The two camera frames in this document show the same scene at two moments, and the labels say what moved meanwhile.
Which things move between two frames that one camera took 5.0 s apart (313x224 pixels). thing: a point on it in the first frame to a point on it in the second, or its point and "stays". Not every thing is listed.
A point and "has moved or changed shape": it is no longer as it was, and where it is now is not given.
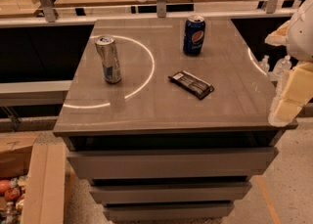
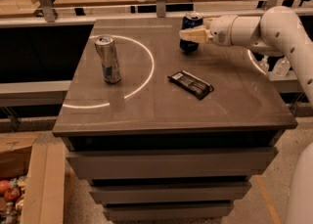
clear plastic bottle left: x=263 y=65 stays
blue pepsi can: x=194 y=35 has moved or changed shape
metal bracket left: x=45 y=0 stays
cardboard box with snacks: x=32 y=178 stays
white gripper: x=301 y=35 to x=220 y=31
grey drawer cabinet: x=168 y=119 stays
